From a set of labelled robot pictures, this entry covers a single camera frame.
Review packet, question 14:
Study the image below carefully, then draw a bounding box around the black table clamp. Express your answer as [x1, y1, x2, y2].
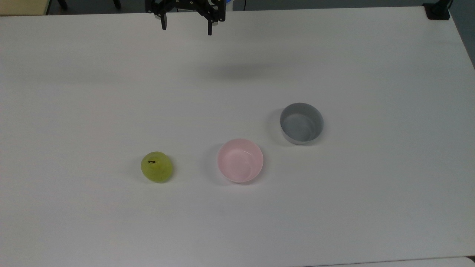
[422, 0, 453, 20]

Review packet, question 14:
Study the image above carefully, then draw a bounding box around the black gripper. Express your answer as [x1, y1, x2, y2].
[145, 0, 227, 36]

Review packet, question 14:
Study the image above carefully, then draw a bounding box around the pink bowl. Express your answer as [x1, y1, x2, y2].
[217, 139, 264, 184]

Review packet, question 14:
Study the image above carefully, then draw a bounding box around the yellow wooden furniture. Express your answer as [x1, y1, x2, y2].
[0, 0, 51, 16]

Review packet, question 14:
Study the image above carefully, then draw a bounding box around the green pear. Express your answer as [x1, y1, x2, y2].
[141, 151, 173, 183]

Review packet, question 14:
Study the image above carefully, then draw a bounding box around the grey bowl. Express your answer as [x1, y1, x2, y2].
[279, 103, 324, 145]

